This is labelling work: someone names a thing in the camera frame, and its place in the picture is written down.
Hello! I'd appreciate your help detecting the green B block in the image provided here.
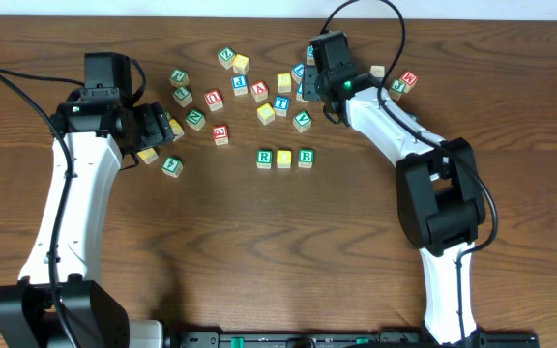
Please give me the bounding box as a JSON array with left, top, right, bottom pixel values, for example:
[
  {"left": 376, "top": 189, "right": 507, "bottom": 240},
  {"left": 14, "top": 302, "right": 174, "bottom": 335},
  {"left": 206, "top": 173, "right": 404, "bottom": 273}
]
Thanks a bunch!
[{"left": 298, "top": 149, "right": 314, "bottom": 168}]

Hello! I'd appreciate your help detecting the yellow O block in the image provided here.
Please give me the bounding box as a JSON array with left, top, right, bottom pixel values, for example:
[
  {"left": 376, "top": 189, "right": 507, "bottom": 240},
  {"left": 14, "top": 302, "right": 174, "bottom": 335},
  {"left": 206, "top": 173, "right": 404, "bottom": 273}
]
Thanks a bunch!
[{"left": 277, "top": 149, "right": 292, "bottom": 169}]

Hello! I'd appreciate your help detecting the green R block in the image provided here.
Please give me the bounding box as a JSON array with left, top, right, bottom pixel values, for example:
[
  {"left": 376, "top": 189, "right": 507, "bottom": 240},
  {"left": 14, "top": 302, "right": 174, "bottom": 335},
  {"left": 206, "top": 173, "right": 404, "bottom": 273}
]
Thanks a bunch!
[{"left": 256, "top": 149, "right": 273, "bottom": 169}]

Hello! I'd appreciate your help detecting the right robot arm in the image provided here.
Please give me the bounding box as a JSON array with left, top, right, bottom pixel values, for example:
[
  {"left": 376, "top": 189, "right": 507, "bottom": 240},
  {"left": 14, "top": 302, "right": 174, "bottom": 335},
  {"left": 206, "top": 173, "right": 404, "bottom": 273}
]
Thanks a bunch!
[{"left": 303, "top": 31, "right": 485, "bottom": 345}]

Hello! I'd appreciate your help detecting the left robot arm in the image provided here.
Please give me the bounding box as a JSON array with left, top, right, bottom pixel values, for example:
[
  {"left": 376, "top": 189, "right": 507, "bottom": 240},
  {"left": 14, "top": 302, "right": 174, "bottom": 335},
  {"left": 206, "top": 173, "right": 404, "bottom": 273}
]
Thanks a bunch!
[{"left": 0, "top": 52, "right": 174, "bottom": 347}]

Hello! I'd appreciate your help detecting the blue L block lower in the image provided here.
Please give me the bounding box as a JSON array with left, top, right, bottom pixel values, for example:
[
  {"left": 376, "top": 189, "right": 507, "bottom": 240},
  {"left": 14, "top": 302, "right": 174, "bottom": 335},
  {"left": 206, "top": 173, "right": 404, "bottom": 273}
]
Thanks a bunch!
[{"left": 296, "top": 83, "right": 307, "bottom": 102}]

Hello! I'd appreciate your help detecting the blue l block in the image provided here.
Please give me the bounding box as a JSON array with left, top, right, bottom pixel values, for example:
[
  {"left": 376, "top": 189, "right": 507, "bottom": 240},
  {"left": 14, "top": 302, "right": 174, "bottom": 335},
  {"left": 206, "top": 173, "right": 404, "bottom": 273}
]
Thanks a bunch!
[
  {"left": 296, "top": 83, "right": 307, "bottom": 102},
  {"left": 291, "top": 63, "right": 306, "bottom": 84}
]

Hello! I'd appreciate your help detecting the blue L block upper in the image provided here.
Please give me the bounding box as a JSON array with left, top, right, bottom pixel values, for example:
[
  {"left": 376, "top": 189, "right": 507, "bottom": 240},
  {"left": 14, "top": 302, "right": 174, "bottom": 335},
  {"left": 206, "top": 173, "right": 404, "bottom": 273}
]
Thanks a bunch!
[{"left": 291, "top": 63, "right": 306, "bottom": 84}]

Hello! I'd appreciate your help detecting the yellow block beside V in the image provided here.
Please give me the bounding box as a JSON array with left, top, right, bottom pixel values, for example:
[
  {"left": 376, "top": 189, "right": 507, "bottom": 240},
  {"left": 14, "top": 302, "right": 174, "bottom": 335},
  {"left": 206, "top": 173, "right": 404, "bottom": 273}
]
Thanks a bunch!
[{"left": 169, "top": 119, "right": 185, "bottom": 141}]

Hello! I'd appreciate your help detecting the yellow block far left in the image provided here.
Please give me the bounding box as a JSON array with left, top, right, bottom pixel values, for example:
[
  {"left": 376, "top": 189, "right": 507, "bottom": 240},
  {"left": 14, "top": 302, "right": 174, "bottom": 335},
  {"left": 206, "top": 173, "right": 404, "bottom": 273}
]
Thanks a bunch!
[{"left": 137, "top": 148, "right": 159, "bottom": 164}]

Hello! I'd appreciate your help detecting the yellow S block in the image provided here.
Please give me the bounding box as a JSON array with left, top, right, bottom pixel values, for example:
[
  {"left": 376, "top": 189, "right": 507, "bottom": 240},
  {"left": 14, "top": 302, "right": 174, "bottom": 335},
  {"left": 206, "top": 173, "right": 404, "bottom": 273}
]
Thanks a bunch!
[{"left": 277, "top": 73, "right": 291, "bottom": 93}]

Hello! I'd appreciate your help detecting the green V block centre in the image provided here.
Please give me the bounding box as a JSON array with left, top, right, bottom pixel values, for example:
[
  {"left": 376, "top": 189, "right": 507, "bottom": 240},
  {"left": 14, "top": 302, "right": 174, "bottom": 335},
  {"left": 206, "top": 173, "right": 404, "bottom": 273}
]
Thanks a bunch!
[{"left": 293, "top": 111, "right": 312, "bottom": 132}]

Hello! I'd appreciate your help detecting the blue T block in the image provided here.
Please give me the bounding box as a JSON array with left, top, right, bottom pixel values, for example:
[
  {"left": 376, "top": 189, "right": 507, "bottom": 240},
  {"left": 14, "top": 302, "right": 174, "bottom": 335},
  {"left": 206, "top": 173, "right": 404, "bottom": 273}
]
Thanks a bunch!
[{"left": 274, "top": 96, "right": 290, "bottom": 117}]

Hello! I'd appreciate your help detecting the blue D block top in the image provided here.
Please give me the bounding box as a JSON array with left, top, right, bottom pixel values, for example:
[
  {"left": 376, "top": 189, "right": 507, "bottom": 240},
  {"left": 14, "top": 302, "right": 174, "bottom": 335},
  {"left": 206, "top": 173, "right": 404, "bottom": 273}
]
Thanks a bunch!
[{"left": 306, "top": 45, "right": 315, "bottom": 66}]

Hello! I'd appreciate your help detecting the green 7 block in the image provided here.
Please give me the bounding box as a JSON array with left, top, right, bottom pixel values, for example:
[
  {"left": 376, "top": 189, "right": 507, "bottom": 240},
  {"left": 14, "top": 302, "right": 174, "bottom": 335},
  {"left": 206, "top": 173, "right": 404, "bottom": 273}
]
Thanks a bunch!
[{"left": 172, "top": 87, "right": 193, "bottom": 107}]

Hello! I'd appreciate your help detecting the green N block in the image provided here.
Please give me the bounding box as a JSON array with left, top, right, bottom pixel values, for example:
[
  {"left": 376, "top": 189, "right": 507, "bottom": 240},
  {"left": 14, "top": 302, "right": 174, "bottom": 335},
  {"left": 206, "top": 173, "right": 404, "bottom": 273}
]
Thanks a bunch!
[{"left": 186, "top": 109, "right": 206, "bottom": 131}]

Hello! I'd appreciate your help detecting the green 4 block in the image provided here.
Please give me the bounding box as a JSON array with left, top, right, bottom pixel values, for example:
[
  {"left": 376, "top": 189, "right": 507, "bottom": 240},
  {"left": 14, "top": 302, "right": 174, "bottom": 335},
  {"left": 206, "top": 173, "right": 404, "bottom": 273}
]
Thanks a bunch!
[{"left": 161, "top": 157, "right": 184, "bottom": 178}]

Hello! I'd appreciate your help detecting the yellow C block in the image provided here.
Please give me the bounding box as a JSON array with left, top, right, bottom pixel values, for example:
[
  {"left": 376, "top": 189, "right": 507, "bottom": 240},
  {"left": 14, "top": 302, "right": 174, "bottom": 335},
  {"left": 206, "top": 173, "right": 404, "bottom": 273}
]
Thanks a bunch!
[{"left": 256, "top": 103, "right": 276, "bottom": 125}]

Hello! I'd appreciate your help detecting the green J block left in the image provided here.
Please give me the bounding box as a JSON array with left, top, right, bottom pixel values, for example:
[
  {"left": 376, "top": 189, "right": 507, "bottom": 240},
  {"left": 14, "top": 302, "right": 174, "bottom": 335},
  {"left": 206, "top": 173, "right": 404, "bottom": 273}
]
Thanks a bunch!
[{"left": 169, "top": 69, "right": 190, "bottom": 88}]

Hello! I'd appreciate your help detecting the green j block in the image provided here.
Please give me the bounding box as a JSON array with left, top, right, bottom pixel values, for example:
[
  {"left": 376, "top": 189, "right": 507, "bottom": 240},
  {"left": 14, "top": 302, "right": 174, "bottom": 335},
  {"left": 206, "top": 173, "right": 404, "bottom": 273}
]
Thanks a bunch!
[
  {"left": 169, "top": 69, "right": 190, "bottom": 88},
  {"left": 388, "top": 79, "right": 407, "bottom": 101}
]

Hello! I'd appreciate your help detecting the red A block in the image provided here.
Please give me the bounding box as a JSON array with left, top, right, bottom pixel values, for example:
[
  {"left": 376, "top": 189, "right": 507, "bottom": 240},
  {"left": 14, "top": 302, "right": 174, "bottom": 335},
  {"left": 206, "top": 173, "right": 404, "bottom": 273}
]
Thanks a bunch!
[{"left": 250, "top": 80, "right": 269, "bottom": 102}]

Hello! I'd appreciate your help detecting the plain X block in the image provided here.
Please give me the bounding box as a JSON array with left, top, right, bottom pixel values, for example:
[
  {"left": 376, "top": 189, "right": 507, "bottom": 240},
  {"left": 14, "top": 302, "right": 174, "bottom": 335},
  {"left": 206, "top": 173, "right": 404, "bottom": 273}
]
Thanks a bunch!
[{"left": 369, "top": 65, "right": 385, "bottom": 78}]

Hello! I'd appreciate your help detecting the red U block left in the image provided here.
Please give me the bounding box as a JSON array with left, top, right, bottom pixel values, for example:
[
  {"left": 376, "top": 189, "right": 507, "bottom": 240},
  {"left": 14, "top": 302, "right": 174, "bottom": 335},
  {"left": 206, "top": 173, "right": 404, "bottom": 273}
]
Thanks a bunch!
[{"left": 204, "top": 89, "right": 224, "bottom": 112}]

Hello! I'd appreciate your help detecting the red E block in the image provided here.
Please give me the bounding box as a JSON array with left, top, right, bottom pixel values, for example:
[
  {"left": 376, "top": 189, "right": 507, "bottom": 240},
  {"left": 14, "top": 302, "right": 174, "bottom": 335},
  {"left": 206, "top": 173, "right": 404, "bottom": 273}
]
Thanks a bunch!
[{"left": 213, "top": 125, "right": 229, "bottom": 146}]

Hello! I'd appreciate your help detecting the blue P block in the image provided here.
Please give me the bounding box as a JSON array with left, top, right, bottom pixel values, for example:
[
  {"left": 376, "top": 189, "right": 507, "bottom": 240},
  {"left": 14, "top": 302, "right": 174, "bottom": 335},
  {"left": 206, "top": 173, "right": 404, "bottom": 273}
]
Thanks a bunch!
[{"left": 231, "top": 75, "right": 249, "bottom": 96}]

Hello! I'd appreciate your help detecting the yellow block near Z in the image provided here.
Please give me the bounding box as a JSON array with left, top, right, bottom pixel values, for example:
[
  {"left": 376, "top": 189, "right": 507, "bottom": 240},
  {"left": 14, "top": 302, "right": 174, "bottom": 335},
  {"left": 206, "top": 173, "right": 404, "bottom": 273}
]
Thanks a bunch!
[{"left": 232, "top": 54, "right": 250, "bottom": 75}]

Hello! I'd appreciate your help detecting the green J block right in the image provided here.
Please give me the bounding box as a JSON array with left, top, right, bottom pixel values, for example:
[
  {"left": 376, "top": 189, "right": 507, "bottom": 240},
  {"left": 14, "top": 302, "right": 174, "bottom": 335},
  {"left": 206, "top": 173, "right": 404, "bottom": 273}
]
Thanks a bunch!
[{"left": 388, "top": 79, "right": 407, "bottom": 101}]

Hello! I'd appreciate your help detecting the green Z block top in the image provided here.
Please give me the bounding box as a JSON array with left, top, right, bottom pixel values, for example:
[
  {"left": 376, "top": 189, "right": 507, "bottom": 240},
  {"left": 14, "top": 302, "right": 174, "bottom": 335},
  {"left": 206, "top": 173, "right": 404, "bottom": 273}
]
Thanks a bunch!
[{"left": 218, "top": 46, "right": 236, "bottom": 70}]

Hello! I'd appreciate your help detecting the red M block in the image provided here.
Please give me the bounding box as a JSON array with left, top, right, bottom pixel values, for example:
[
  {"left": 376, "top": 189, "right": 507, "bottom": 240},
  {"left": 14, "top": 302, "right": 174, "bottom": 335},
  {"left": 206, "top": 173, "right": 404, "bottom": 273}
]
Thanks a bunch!
[{"left": 399, "top": 71, "right": 418, "bottom": 93}]

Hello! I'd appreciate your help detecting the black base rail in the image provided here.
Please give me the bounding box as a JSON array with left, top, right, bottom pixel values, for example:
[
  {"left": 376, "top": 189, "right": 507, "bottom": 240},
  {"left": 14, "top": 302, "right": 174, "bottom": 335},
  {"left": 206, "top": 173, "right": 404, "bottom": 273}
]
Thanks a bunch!
[{"left": 163, "top": 330, "right": 541, "bottom": 348}]

